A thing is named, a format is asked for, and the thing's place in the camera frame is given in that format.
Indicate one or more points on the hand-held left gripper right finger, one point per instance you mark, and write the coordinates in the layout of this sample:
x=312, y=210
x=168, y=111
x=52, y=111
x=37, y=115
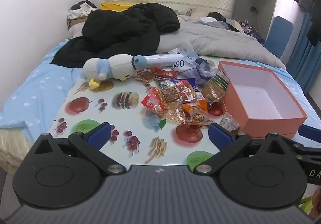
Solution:
x=220, y=136

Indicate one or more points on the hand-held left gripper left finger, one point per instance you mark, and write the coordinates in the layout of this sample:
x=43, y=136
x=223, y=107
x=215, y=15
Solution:
x=99, y=136

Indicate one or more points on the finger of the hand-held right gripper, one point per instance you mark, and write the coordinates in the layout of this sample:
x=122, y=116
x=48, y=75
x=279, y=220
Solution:
x=310, y=133
x=301, y=149

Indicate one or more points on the small silver snack packet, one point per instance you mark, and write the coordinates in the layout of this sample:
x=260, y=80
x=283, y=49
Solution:
x=228, y=123

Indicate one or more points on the pink cardboard box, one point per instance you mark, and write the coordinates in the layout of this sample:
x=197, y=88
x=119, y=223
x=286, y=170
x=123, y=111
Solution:
x=260, y=123

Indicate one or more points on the green label snack packet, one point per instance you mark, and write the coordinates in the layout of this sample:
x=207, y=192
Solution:
x=215, y=87

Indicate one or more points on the pile of snack packets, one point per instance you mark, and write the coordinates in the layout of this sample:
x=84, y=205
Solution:
x=173, y=103

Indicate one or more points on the blue snack packet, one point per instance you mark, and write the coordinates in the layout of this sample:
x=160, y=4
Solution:
x=188, y=83

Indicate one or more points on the clear jerky snack packet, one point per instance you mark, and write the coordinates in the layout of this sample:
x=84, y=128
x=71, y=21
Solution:
x=144, y=76

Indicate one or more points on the red-brown snack wrapper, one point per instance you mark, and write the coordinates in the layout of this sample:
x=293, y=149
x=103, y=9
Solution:
x=163, y=72

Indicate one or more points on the person's right hand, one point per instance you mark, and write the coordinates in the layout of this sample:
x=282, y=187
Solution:
x=317, y=201

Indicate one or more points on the fruit printed mat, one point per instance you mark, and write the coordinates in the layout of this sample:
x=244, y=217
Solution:
x=105, y=113

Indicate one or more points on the plush penguin toy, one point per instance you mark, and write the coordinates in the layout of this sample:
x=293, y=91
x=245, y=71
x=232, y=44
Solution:
x=115, y=67

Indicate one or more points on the blue plastic bag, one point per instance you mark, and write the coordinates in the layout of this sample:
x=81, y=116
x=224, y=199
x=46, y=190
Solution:
x=200, y=68

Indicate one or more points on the blue curtain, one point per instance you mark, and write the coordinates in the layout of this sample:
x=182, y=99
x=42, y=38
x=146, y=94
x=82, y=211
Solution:
x=303, y=58

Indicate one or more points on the beige bed skirt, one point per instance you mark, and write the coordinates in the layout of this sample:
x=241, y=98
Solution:
x=12, y=141

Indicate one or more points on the grey quilt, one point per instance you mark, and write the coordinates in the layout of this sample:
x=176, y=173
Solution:
x=218, y=40

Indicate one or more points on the white plastic tube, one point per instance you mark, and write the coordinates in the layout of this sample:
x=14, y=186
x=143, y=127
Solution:
x=160, y=59

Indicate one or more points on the blue chair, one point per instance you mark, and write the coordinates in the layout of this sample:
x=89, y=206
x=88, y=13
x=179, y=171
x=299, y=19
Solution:
x=278, y=35

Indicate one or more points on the black hanging garment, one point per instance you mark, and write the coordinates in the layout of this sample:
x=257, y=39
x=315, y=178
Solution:
x=315, y=28

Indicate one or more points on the black jacket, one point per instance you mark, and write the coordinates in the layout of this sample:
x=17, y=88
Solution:
x=120, y=33

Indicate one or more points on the grey and white clothing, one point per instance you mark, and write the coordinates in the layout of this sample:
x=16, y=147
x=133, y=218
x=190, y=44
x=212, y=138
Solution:
x=205, y=22

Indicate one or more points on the brown cardboard box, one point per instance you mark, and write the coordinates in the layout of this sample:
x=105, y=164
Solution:
x=74, y=22

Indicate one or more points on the black clothing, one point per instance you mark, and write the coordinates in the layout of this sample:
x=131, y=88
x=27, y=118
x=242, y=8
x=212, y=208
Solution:
x=223, y=19

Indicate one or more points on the beige pillow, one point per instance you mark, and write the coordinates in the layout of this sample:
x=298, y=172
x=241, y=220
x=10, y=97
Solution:
x=200, y=10

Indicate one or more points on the white and black clothes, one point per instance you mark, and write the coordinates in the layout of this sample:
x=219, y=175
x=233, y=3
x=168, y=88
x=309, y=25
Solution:
x=80, y=9

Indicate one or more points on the yellow pillow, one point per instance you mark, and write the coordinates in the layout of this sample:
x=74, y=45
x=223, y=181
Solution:
x=112, y=6

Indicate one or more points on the black wall socket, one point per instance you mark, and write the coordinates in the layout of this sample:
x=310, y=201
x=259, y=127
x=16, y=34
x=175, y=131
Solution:
x=253, y=8

